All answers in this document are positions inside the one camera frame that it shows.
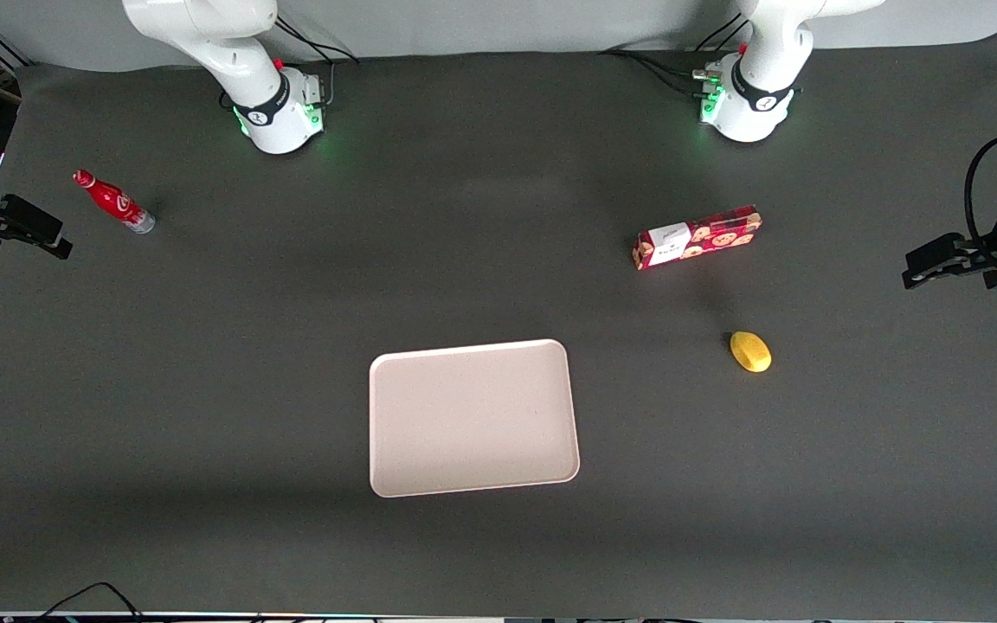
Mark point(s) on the red coke bottle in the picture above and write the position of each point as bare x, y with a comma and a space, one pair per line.
113, 202

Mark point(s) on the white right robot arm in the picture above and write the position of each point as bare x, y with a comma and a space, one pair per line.
204, 35

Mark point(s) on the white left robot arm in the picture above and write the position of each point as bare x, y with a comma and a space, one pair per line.
762, 78

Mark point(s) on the beige plastic tray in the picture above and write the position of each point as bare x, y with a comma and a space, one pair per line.
472, 420

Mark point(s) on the yellow lemon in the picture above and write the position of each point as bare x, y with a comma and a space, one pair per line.
751, 352

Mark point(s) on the red cookie box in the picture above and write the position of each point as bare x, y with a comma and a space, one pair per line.
706, 238

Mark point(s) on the dark grey table mat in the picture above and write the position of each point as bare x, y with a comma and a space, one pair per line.
204, 433

